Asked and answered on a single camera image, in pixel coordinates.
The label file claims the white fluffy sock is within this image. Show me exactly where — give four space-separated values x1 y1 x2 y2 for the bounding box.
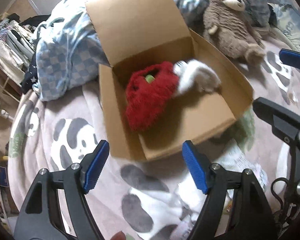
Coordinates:
173 59 221 97

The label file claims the red fluffy sock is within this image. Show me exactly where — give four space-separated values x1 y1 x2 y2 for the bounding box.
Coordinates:
126 61 179 132

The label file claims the white green patterned snack pack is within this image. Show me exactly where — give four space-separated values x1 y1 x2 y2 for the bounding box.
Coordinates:
216 139 269 192

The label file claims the brown sloth plush toy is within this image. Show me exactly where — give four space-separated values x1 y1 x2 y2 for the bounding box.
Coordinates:
203 0 265 66

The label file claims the panda print pink blanket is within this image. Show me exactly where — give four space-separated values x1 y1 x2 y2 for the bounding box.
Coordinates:
8 37 300 239

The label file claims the open cardboard box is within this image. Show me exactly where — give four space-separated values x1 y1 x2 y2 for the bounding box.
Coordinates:
86 0 253 161

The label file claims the blue checkered duvet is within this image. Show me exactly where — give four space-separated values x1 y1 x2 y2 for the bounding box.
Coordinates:
36 0 200 101

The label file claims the clothes rack with garments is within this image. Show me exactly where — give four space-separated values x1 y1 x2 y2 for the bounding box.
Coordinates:
0 12 49 91

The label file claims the black cable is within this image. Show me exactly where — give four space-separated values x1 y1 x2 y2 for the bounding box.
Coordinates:
270 177 294 230

